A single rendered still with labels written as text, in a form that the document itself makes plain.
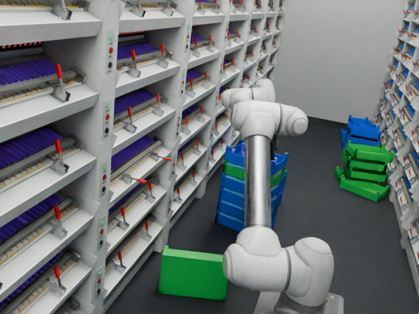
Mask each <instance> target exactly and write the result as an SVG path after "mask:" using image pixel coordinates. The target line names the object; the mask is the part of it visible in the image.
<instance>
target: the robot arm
mask: <svg viewBox="0 0 419 314"><path fill-rule="evenodd" d="M221 104H222V106H224V107H225V108H228V109H232V110H231V116H230V124H231V126H232V127H233V129H235V130H236V131H239V134H240V135H241V139H242V140H243V142H244V143H245V147H244V176H245V185H244V229H243V230H242V231H241V232H240V233H239V234H238V236H237V239H236V243H235V244H231V245H230V246H229V247H228V248H227V249H226V252H225V253H224V255H223V272H224V276H225V277H226V278H227V279H228V280H229V281H230V282H231V283H233V284H235V285H237V286H239V287H242V288H245V289H248V290H255V291H262V292H281V294H280V296H279V300H278V302H277V303H276V304H275V306H274V311H275V312H276V313H280V314H324V308H325V304H326V303H327V301H328V298H327V297H326V296H327V294H328V291H329V288H330V285H331V281H332V277H333V273H334V258H333V255H332V252H331V249H330V247H329V245H328V244H327V243H325V242H324V241H323V240H320V239H318V238H315V237H308V238H303V239H301V240H299V241H297V242H296V243H295V245H292V246H290V247H286V248H281V245H280V243H279V239H278V236H277V234H276V233H275V232H274V231H273V230H272V229H271V167H270V162H271V160H275V157H274V155H275V149H276V148H277V141H278V135H284V136H289V135H291V136H301V135H303V134H304V133H305V132H306V130H307V126H308V119H307V116H306V114H305V113H304V112H303V111H302V110H300V109H299V108H297V107H293V106H290V105H284V104H280V103H275V92H274V86H273V84H272V82H271V80H269V79H259V80H258V81H257V82H256V84H255V87H254V88H233V89H229V90H226V91H224V92H223V93H222V94H221ZM270 146H271V149H270Z"/></svg>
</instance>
